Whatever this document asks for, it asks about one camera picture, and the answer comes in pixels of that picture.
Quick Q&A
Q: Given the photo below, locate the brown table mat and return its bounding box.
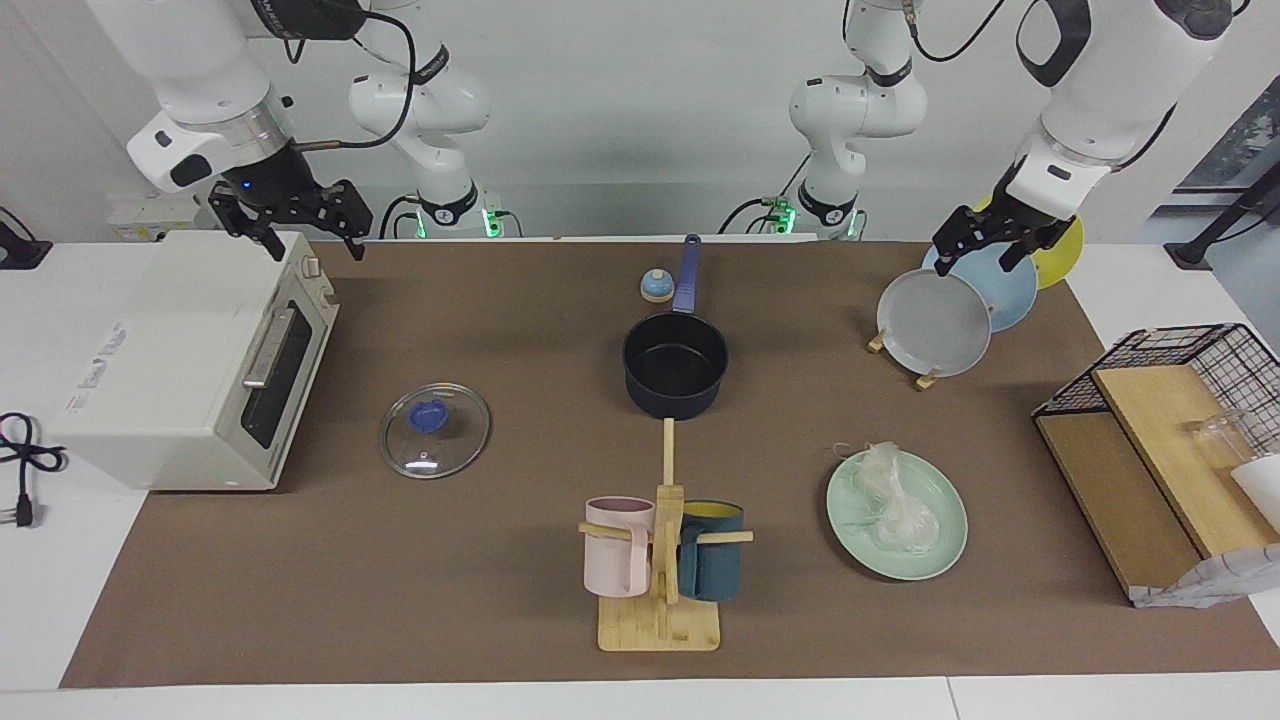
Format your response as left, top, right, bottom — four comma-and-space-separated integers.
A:
60, 240, 1280, 689

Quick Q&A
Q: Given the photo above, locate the cream toaster oven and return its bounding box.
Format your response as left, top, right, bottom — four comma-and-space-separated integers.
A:
50, 230, 341, 492

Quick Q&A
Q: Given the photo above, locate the wooden dish rack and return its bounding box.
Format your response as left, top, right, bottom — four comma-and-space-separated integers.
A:
867, 328, 947, 392

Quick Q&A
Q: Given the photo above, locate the light blue plate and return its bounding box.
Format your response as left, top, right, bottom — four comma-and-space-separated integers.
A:
921, 240, 1040, 334

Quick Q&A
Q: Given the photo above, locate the grey plate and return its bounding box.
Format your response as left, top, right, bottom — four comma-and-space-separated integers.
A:
876, 268, 993, 379

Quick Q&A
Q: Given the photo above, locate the clear plastic bag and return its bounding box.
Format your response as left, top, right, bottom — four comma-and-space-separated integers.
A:
835, 441, 943, 554

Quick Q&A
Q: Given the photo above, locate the wooden shelf with wire frame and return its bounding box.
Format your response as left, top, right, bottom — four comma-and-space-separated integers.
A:
1032, 323, 1280, 609

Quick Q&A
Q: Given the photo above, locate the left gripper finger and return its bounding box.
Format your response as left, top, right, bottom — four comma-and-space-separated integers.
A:
998, 232, 1046, 274
932, 208, 987, 279

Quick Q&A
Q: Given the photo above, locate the yellow plate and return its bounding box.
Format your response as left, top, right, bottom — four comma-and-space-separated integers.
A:
973, 195, 1085, 292

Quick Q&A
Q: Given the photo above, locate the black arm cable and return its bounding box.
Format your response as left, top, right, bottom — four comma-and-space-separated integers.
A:
288, 5, 419, 153
903, 0, 1013, 64

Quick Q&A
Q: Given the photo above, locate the pink mug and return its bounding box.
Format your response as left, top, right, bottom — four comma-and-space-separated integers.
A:
584, 497, 657, 599

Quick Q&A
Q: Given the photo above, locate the black power cord with plug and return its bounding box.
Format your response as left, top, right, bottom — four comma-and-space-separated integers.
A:
0, 411, 68, 530

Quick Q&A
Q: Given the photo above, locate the dark teal mug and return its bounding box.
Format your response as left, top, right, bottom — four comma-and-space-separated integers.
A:
678, 500, 747, 602

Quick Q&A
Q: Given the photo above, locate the dark saucepan with purple handle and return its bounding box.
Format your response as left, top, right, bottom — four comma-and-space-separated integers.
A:
622, 235, 730, 421

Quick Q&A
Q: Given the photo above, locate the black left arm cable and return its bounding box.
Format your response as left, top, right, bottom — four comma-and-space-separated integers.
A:
903, 0, 1013, 64

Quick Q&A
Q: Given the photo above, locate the clear glass cup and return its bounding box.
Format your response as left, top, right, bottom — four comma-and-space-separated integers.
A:
1184, 409, 1263, 473

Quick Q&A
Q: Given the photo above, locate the black stand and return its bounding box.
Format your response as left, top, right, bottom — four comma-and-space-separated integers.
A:
1164, 163, 1280, 268
0, 204, 53, 270

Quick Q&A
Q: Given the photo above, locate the glass lid with purple knob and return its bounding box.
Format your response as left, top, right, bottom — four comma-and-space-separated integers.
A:
380, 383, 492, 480

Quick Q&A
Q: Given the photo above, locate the light green plate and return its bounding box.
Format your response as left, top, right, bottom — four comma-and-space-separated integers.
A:
826, 450, 969, 582

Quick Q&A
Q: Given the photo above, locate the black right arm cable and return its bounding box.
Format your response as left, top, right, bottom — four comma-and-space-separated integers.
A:
288, 5, 419, 153

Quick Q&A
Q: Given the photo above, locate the wooden mug tree stand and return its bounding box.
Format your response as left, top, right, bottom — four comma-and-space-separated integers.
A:
578, 418, 754, 653

